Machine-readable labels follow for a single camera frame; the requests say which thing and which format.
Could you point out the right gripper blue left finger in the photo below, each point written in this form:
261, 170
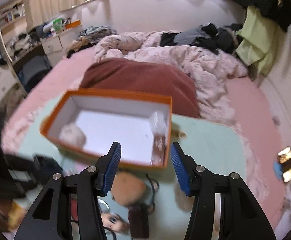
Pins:
107, 166

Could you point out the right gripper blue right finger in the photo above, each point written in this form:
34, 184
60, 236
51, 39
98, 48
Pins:
184, 166

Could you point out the tan round plush toy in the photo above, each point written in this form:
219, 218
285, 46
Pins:
127, 189

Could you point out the orange cardboard box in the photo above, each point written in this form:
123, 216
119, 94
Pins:
106, 116

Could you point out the white fluffy pompom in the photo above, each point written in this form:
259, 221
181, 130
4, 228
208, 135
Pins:
71, 134

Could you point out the dark sequin pouch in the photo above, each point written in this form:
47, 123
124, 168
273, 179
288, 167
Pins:
139, 222

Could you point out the dark red blanket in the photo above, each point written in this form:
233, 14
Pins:
152, 78

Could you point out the pink floral duvet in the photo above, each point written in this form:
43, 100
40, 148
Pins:
208, 70

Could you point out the smartphone on stand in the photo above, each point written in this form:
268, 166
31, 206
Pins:
282, 165

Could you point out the dark desk chair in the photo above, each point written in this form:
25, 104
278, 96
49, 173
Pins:
34, 71

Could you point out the white drawer cabinet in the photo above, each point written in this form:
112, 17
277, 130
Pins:
55, 46

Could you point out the pile of dark clothes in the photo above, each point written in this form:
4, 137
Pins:
207, 36

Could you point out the orange box lid on cabinet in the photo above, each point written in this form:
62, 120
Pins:
73, 24

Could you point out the green lidded container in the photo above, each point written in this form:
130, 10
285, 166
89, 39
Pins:
58, 25

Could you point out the light green cloth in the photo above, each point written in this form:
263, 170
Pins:
259, 44

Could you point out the cartoon face doll keychain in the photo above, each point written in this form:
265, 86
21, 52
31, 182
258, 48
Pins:
114, 222

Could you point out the wall bookshelf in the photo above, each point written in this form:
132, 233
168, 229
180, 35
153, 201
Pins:
12, 19

